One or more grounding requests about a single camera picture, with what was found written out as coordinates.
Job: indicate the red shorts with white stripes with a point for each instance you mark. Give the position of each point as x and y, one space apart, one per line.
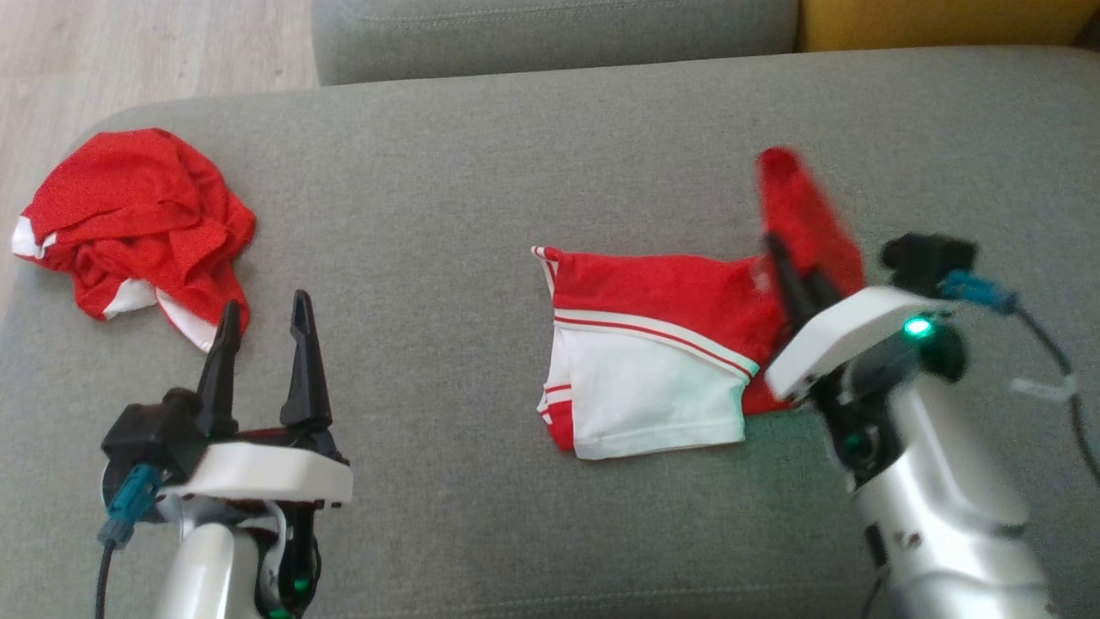
129 215

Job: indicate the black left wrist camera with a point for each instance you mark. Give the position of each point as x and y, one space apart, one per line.
146 438

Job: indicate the grey fabric sofa seat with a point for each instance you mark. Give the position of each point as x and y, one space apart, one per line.
481 172

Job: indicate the grey sofa back cushion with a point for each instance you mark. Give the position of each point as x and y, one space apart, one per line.
550 39

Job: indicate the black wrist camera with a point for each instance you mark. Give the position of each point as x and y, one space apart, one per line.
924 258
146 438

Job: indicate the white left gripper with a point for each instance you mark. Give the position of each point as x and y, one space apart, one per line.
266 473

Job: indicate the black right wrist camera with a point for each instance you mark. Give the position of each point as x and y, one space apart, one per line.
924 258

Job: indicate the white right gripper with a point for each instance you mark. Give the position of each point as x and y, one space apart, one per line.
851 331

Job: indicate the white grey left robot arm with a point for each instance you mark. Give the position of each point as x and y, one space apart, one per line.
202 576

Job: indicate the yellow sofa cushion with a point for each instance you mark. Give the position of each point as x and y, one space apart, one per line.
928 21

